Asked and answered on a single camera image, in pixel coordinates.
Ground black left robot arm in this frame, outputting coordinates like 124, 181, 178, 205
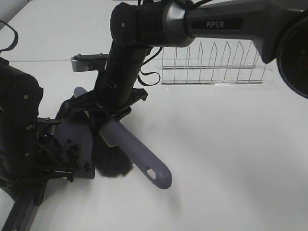
0, 59, 74, 205

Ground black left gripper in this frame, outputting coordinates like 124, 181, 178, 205
0, 116, 74, 206

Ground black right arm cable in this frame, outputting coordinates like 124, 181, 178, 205
137, 47, 162, 87

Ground purple hand brush black bristles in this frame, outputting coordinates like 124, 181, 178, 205
84, 96, 172, 189

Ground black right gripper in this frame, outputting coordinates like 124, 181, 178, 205
63, 88, 147, 120

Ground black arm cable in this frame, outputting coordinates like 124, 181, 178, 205
0, 19, 19, 51
137, 47, 162, 87

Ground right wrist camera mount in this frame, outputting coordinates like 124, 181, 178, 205
70, 53, 108, 72

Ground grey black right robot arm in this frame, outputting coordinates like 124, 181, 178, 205
63, 0, 308, 116

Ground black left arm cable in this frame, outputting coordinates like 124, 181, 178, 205
0, 19, 19, 51

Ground chrome wire dish rack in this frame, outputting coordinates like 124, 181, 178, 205
161, 39, 267, 85

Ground pile of coffee beans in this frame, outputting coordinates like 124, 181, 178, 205
65, 139, 90, 172

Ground purple plastic dustpan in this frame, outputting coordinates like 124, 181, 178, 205
0, 95, 96, 231

